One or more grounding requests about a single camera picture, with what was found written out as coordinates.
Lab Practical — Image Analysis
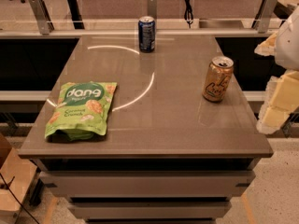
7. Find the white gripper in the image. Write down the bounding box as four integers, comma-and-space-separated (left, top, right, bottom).
254, 7, 299, 134

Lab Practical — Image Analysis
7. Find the orange soda can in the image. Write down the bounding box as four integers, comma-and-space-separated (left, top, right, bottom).
202, 56, 234, 102

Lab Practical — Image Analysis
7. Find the blue soda can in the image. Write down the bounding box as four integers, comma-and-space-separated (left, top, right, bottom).
138, 16, 155, 52

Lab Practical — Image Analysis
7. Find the green rice chip bag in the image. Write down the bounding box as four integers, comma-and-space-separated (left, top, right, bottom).
45, 81, 117, 141

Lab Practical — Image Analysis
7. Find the upper grey drawer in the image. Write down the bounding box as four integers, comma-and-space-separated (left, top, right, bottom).
40, 171, 255, 198

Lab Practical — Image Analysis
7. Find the grey drawer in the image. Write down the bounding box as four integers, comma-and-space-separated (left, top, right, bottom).
68, 202, 231, 220
40, 171, 255, 198

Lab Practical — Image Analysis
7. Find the lower grey drawer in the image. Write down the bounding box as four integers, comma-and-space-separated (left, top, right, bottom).
68, 202, 231, 220

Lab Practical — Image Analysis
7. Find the cardboard box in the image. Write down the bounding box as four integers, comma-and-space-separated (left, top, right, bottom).
0, 134, 36, 224

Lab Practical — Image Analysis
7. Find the right metal railing post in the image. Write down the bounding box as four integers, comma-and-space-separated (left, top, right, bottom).
256, 0, 278, 33

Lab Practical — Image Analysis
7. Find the metal railing post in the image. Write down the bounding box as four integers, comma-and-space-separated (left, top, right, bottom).
256, 0, 278, 33
147, 0, 157, 19
28, 0, 54, 35

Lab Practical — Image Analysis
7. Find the hanging black cable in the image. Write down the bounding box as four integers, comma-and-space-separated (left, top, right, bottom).
182, 0, 194, 29

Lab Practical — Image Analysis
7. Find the middle metal railing post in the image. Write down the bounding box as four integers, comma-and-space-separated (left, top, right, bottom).
147, 0, 157, 19

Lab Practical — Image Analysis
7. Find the left metal railing post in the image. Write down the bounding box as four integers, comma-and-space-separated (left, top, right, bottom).
28, 0, 54, 35

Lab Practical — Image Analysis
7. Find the black cable on floor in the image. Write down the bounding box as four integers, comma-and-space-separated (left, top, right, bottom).
0, 173, 41, 224

